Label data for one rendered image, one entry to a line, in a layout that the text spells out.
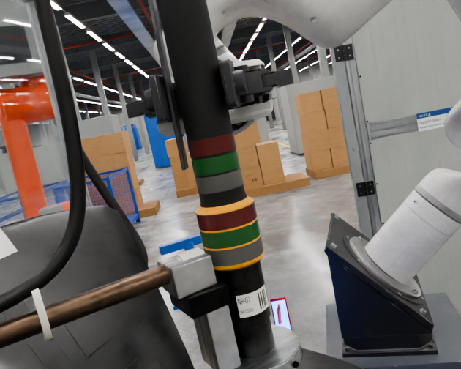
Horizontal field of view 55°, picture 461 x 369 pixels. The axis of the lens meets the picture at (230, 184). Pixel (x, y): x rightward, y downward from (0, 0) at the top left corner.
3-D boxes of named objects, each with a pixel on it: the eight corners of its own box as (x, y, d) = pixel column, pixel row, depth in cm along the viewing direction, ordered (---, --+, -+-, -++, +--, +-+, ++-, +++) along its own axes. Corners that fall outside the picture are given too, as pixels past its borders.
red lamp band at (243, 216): (215, 235, 30) (211, 217, 30) (189, 227, 34) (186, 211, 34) (268, 217, 32) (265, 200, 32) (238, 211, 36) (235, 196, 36)
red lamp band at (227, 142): (203, 158, 30) (199, 140, 30) (183, 159, 33) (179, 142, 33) (245, 147, 31) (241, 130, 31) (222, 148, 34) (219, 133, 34)
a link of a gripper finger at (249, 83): (274, 99, 36) (274, 98, 29) (235, 108, 36) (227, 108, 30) (267, 59, 35) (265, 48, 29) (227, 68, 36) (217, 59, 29)
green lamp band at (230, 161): (207, 177, 30) (203, 159, 30) (186, 176, 33) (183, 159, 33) (249, 165, 32) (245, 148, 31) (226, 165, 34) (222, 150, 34)
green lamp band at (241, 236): (219, 253, 30) (216, 236, 30) (193, 243, 34) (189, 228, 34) (272, 233, 32) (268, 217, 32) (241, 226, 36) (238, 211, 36)
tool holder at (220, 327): (216, 418, 29) (183, 275, 27) (175, 373, 35) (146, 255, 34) (322, 359, 33) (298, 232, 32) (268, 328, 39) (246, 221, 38)
